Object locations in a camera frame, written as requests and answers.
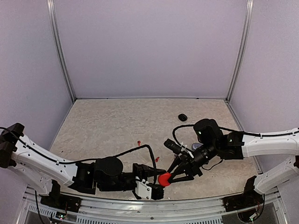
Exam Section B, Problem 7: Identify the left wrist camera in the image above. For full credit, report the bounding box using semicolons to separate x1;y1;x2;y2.
133;179;164;200

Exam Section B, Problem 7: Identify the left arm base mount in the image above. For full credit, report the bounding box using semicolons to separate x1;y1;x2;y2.
40;180;82;213

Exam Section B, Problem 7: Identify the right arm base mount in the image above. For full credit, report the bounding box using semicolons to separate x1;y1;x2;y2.
222;175;265;224

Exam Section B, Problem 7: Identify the left aluminium corner post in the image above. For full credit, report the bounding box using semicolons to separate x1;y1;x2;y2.
47;0;77;104

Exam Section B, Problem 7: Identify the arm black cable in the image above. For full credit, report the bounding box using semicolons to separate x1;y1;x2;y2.
0;127;157;185
172;125;299;145

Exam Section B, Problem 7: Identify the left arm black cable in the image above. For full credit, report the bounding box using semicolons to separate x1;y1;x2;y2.
0;127;157;185

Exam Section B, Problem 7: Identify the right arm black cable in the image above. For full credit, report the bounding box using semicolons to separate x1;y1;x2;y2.
172;125;299;145

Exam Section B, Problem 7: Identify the red round case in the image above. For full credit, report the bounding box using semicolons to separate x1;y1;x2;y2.
158;172;171;187

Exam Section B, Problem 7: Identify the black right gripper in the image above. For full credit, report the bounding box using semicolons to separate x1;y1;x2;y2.
165;141;218;184

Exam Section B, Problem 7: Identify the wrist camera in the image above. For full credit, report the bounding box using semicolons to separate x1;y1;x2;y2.
133;179;164;200
164;139;194;159

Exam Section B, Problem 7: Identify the black earbud charging case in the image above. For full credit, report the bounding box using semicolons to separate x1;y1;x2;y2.
178;113;188;122

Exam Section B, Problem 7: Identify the grey oval charging case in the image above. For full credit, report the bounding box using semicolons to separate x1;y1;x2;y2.
191;143;202;151

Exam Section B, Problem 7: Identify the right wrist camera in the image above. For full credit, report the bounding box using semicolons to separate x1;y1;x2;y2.
164;139;194;159

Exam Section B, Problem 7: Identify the front aluminium rail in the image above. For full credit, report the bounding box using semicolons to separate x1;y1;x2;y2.
13;181;290;224

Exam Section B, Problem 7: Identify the aluminium corner post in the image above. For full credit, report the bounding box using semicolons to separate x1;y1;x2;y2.
47;0;77;104
226;0;254;104

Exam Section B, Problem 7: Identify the right aluminium corner post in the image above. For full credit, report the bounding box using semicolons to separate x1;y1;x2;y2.
226;0;254;104

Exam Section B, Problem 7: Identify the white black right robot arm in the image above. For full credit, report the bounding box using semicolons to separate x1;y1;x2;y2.
158;119;299;207

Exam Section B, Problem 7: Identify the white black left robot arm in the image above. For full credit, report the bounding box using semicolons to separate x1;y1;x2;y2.
0;123;164;208

